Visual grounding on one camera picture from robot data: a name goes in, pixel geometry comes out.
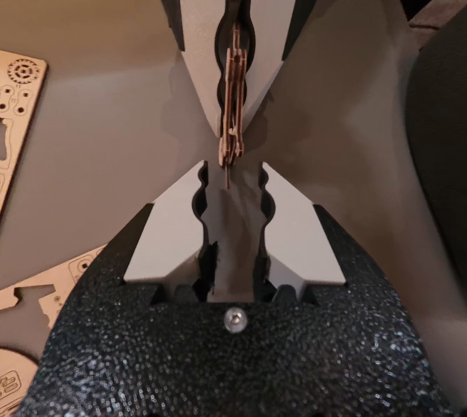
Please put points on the wooden part sheet large cutouts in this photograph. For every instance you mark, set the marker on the wooden part sheet large cutouts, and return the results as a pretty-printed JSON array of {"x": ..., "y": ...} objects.
[{"x": 73, "y": 278}]

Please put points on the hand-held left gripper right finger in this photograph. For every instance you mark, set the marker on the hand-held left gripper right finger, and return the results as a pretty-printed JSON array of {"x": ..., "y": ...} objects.
[{"x": 302, "y": 241}]

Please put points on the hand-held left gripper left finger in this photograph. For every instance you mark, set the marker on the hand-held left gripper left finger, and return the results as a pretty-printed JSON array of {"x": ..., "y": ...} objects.
[{"x": 164, "y": 238}]

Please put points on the wooden model assembly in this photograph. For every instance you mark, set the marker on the wooden model assembly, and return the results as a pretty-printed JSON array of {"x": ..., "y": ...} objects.
[{"x": 233, "y": 95}]

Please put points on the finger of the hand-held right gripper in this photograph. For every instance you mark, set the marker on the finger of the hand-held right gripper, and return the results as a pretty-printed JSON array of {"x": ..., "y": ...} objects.
[
  {"x": 199, "y": 22},
  {"x": 275, "y": 22}
]

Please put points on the small wooden part sheet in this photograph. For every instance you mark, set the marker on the small wooden part sheet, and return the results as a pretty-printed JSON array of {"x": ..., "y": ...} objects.
[{"x": 25, "y": 95}]

